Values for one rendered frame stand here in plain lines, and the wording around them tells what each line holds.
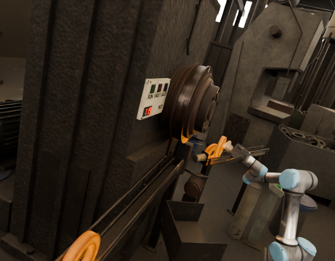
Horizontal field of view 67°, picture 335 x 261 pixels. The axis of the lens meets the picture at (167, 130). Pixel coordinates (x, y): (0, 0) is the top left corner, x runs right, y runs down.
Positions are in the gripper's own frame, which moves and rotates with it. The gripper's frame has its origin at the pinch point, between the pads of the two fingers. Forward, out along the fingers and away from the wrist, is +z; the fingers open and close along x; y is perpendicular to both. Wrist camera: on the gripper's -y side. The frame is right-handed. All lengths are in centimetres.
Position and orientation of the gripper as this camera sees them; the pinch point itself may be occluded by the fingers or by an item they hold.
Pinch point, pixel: (221, 144)
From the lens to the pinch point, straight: 187.2
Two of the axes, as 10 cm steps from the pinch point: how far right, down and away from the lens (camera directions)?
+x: -3.9, 1.6, -9.1
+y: 5.1, -7.8, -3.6
